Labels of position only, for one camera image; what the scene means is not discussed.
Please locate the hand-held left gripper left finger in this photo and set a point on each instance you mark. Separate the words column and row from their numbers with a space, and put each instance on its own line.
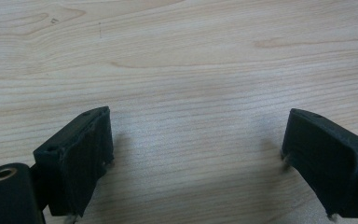
column 74, row 161

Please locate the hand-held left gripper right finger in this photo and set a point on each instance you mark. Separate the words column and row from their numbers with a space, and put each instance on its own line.
column 326, row 161

